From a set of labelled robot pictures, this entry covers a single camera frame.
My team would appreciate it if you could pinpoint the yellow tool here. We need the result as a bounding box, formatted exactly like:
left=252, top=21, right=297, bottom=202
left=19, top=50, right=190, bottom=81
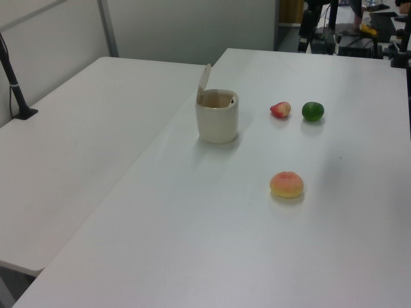
left=359, top=22, right=378, bottom=37

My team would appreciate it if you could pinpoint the black camera clamp stand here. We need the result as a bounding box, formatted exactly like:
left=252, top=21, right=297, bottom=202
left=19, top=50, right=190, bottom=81
left=389, top=28, right=411, bottom=68

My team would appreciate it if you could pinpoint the black vertical pole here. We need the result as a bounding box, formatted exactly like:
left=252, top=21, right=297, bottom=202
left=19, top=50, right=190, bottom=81
left=327, top=0, right=338, bottom=56

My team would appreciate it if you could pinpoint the grey partition frame post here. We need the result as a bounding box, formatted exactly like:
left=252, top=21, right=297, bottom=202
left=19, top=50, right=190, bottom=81
left=97, top=0, right=120, bottom=58

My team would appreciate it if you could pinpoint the orange yellow toy peach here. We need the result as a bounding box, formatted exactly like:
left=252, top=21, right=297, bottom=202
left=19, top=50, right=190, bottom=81
left=269, top=171, right=305, bottom=199

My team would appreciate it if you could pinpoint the black camera stand pole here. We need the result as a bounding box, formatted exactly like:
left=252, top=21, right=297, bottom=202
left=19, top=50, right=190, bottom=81
left=0, top=31, right=39, bottom=121

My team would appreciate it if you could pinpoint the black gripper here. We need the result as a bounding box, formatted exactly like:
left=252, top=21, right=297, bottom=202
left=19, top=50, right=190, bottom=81
left=297, top=9, right=319, bottom=53

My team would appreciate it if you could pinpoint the green toy lime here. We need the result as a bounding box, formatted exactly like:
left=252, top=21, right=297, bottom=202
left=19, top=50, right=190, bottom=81
left=301, top=101, right=325, bottom=123

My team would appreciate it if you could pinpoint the black equipment box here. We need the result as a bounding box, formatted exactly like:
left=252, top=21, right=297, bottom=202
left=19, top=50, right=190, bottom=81
left=337, top=33, right=383, bottom=59

